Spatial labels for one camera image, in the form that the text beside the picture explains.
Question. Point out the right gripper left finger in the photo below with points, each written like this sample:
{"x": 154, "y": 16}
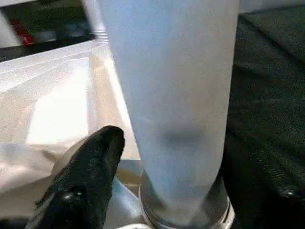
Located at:
{"x": 81, "y": 190}

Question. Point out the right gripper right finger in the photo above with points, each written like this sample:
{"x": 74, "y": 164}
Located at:
{"x": 281, "y": 205}

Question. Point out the white plastic table top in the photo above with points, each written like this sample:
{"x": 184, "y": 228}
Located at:
{"x": 47, "y": 100}

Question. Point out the black work mat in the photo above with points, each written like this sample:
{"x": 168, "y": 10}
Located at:
{"x": 267, "y": 71}

